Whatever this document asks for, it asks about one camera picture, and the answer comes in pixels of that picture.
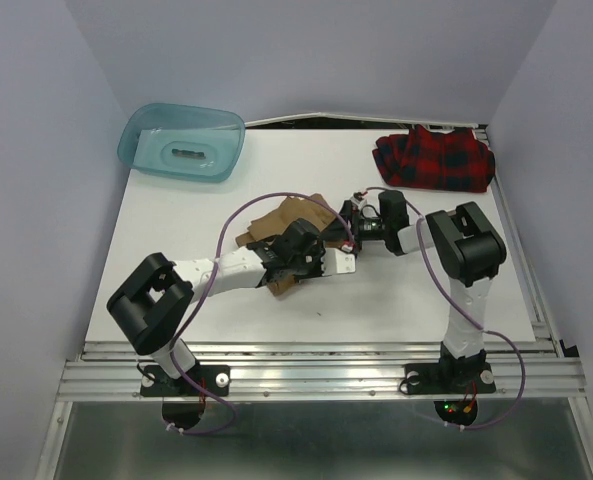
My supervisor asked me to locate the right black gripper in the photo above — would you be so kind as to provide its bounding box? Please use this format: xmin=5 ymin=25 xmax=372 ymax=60
xmin=319 ymin=200 xmax=388 ymax=254

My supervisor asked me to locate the tan skirt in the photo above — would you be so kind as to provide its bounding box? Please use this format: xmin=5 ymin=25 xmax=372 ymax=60
xmin=235 ymin=193 xmax=347 ymax=300

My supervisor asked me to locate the red plaid skirt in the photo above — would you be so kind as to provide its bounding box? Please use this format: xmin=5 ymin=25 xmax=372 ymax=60
xmin=372 ymin=125 xmax=496 ymax=193

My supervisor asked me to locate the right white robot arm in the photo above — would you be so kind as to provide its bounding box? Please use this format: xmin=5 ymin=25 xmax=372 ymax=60
xmin=340 ymin=189 xmax=507 ymax=396

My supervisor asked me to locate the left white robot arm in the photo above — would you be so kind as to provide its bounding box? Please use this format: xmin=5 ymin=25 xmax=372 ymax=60
xmin=106 ymin=219 xmax=326 ymax=397

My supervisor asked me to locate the teal plastic basket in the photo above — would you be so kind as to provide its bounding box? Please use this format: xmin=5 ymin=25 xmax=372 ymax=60
xmin=117 ymin=103 xmax=246 ymax=183

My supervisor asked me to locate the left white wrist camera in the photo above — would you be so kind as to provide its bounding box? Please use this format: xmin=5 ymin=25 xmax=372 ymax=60
xmin=321 ymin=248 xmax=356 ymax=277

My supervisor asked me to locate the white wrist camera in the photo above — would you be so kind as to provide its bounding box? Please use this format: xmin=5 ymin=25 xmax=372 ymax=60
xmin=321 ymin=248 xmax=356 ymax=277
xmin=350 ymin=190 xmax=368 ymax=211

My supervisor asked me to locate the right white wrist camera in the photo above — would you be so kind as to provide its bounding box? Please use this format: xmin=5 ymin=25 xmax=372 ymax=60
xmin=350 ymin=190 xmax=368 ymax=211

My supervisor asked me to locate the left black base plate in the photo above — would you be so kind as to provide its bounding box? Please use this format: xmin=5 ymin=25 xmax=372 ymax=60
xmin=137 ymin=364 xmax=231 ymax=398

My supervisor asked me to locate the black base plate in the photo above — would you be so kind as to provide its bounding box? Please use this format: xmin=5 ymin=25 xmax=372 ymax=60
xmin=398 ymin=363 xmax=497 ymax=396
xmin=137 ymin=364 xmax=231 ymax=398

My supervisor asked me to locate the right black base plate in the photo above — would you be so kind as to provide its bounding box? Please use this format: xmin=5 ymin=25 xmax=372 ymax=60
xmin=398 ymin=363 xmax=497 ymax=396

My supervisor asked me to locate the aluminium rail frame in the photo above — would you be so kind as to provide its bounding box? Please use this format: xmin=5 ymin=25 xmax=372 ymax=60
xmin=38 ymin=129 xmax=593 ymax=479

